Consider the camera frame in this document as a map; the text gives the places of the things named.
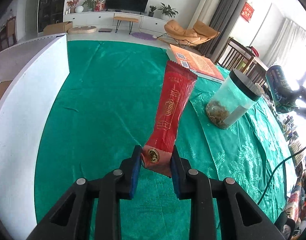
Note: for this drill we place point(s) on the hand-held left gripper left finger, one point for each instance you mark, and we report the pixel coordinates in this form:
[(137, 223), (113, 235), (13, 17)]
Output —
[(135, 177)]

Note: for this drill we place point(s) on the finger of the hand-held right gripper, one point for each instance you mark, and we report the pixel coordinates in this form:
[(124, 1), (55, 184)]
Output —
[(290, 95), (305, 103)]

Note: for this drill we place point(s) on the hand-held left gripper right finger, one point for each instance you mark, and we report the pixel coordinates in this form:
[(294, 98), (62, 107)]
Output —
[(175, 177)]

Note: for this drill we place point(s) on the teal patterned packet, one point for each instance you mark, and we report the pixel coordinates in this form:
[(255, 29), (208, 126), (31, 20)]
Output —
[(278, 85)]

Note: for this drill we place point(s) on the red snack packet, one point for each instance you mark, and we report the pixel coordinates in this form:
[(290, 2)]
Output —
[(171, 100)]

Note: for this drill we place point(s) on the white cardboard box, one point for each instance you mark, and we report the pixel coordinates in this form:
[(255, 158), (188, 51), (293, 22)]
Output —
[(25, 105)]

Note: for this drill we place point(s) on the pile of assorted clutter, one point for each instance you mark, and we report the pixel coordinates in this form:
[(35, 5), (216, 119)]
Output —
[(290, 130)]

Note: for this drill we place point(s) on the white curtain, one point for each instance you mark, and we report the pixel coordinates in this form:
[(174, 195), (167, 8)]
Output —
[(285, 42)]

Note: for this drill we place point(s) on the red cloth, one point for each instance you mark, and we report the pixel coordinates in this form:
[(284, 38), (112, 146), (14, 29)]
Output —
[(254, 51)]

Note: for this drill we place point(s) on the clear jar with black lid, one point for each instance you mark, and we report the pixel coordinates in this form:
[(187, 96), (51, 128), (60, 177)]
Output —
[(230, 100)]

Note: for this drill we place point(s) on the orange book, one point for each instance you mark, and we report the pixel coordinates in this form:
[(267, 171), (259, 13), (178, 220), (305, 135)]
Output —
[(200, 63)]

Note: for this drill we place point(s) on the grey curtain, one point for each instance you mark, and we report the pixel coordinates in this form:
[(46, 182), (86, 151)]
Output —
[(228, 17)]

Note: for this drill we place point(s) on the standing air conditioner with cover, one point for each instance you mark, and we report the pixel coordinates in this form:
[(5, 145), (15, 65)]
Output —
[(208, 5)]

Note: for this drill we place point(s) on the orange lounge chair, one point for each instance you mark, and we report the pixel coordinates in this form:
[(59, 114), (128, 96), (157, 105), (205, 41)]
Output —
[(178, 30)]

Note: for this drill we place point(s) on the purple round mat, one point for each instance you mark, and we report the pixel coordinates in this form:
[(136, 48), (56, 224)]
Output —
[(143, 35)]

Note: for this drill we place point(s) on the large green potted plant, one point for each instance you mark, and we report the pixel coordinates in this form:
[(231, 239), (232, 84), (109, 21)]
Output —
[(168, 11)]

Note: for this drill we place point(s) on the dark flat device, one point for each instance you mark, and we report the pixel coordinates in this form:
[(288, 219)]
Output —
[(104, 30)]

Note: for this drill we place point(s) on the beige round cushion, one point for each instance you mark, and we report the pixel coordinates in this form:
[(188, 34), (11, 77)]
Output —
[(81, 30)]

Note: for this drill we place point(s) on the wooden bench with metal legs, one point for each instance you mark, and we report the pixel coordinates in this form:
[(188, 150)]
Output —
[(125, 18)]

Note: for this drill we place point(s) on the small potted plant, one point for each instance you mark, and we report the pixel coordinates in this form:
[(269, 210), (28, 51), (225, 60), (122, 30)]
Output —
[(152, 11)]

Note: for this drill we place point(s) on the white television cabinet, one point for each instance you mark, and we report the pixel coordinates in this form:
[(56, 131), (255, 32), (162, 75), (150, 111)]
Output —
[(92, 20)]

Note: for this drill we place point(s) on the brown cardboard box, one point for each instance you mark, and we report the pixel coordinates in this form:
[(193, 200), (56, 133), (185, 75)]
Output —
[(56, 28)]

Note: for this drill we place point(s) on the red gift box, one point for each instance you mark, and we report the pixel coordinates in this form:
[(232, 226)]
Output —
[(99, 5)]

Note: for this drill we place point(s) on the flat screen television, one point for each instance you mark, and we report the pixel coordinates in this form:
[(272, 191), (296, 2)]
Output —
[(128, 1)]

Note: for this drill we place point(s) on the white round vase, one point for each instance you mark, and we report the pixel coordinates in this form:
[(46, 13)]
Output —
[(78, 9)]

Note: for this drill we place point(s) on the bushy green potted plant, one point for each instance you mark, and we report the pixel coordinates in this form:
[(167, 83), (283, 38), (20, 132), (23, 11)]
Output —
[(90, 3)]

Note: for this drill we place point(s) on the red flower arrangement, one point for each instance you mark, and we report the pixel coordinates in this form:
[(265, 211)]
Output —
[(73, 3)]

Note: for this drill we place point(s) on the dark tall cabinet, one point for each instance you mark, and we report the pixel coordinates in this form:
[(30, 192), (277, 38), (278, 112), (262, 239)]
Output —
[(51, 5)]

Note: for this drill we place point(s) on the wooden dining chair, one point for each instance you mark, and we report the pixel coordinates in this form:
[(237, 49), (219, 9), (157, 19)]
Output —
[(10, 30)]

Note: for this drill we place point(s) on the red wall hanging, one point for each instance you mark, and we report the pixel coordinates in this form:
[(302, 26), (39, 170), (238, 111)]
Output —
[(247, 12)]

